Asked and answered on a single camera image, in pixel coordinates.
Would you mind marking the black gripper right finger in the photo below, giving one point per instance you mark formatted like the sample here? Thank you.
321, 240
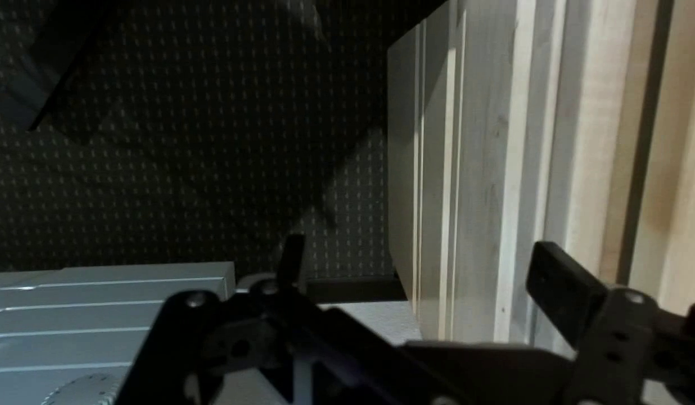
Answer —
567, 293

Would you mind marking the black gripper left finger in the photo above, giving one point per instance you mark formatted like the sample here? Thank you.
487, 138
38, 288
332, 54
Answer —
291, 261

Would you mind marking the wooden drawer cabinet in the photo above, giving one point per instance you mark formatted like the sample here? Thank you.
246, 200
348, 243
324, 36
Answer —
513, 123

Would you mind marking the white ribbed radiator box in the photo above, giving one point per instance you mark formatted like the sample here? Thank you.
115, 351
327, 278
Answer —
81, 327

